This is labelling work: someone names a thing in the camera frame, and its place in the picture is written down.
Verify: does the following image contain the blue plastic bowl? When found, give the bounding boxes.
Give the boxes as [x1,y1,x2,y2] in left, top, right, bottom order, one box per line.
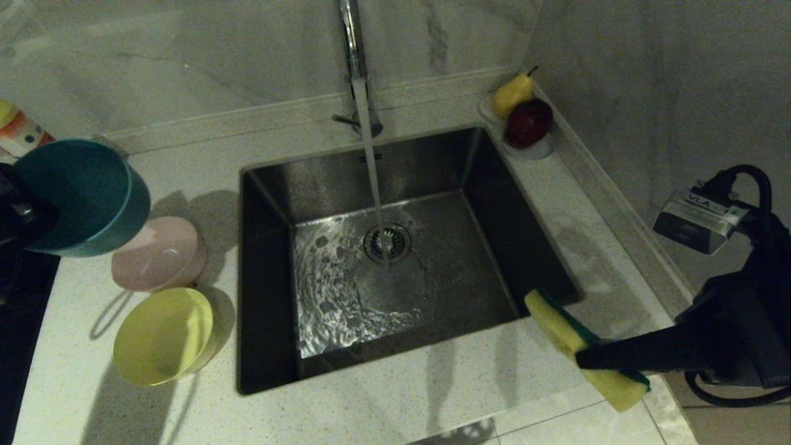
[14,139,151,258]

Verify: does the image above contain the orange label dish soap bottle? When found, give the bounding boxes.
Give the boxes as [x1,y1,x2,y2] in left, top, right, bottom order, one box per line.
[0,100,55,164]

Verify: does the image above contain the green and yellow sponge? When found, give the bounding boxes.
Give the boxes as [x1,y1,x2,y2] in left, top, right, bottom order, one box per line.
[524,289,651,413]

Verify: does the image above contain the pink plastic bowl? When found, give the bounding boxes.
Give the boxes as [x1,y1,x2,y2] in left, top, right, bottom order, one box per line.
[111,216,208,293]

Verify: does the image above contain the chrome faucet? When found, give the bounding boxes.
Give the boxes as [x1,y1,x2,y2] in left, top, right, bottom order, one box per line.
[332,0,384,139]

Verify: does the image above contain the stainless steel sink basin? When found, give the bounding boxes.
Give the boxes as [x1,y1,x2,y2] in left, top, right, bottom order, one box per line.
[238,127,583,395]

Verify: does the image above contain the black induction cooktop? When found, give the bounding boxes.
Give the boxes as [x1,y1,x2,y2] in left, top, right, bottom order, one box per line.
[0,247,61,445]

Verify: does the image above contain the yellow plastic bowl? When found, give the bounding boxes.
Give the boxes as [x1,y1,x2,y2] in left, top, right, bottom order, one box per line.
[113,287,222,387]

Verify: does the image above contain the small white dish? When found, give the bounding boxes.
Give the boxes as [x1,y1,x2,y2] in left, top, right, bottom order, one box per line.
[478,96,555,162]

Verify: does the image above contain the dark red apple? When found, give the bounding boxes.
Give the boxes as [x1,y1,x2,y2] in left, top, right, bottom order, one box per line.
[506,98,554,150]

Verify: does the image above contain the round metal drain strainer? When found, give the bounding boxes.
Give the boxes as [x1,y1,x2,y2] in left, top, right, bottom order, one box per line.
[363,223,412,266]

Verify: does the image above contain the yellow pear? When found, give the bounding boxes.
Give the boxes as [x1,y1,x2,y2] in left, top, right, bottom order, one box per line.
[491,67,537,121]

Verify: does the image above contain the clear running water stream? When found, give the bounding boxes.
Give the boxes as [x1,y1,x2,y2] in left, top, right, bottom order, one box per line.
[352,79,393,269]

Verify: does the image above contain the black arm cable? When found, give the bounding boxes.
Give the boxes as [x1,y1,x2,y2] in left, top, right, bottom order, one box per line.
[685,164,791,409]

